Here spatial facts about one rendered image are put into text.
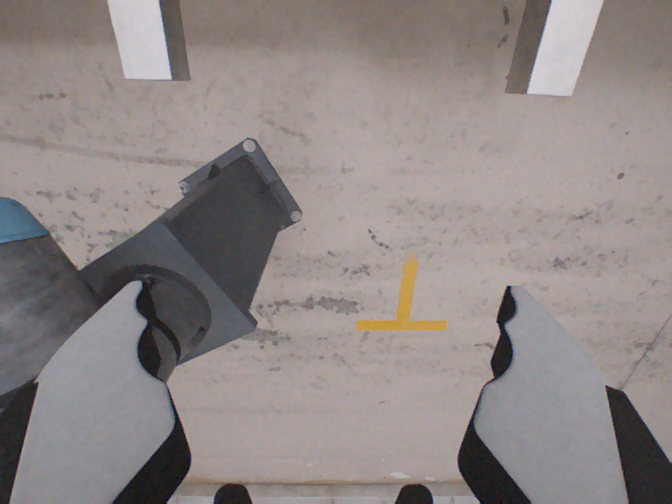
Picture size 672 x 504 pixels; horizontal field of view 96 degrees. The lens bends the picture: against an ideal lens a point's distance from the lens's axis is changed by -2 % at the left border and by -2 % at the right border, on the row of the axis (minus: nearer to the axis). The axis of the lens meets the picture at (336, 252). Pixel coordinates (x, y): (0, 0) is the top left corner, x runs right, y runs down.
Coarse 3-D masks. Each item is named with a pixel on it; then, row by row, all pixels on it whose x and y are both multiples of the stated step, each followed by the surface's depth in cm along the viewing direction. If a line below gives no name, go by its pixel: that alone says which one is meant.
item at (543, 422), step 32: (512, 288) 11; (512, 320) 9; (544, 320) 9; (512, 352) 8; (544, 352) 8; (576, 352) 8; (512, 384) 7; (544, 384) 7; (576, 384) 7; (608, 384) 7; (480, 416) 6; (512, 416) 6; (544, 416) 6; (576, 416) 6; (608, 416) 6; (480, 448) 6; (512, 448) 6; (544, 448) 6; (576, 448) 6; (608, 448) 6; (480, 480) 6; (512, 480) 5; (544, 480) 5; (576, 480) 5; (608, 480) 5
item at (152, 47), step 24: (120, 0) 17; (144, 0) 17; (168, 0) 18; (120, 24) 18; (144, 24) 18; (168, 24) 18; (120, 48) 18; (144, 48) 18; (168, 48) 18; (144, 72) 19; (168, 72) 19
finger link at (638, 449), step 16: (608, 400) 7; (624, 400) 7; (624, 416) 6; (640, 416) 6; (624, 432) 6; (640, 432) 6; (624, 448) 6; (640, 448) 6; (656, 448) 6; (624, 464) 6; (640, 464) 6; (656, 464) 6; (624, 480) 5; (640, 480) 5; (656, 480) 5; (640, 496) 5; (656, 496) 5
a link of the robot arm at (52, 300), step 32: (0, 224) 28; (32, 224) 32; (0, 256) 28; (32, 256) 30; (64, 256) 35; (0, 288) 28; (32, 288) 30; (64, 288) 33; (0, 320) 28; (32, 320) 30; (64, 320) 32; (0, 352) 28; (32, 352) 30; (0, 384) 29
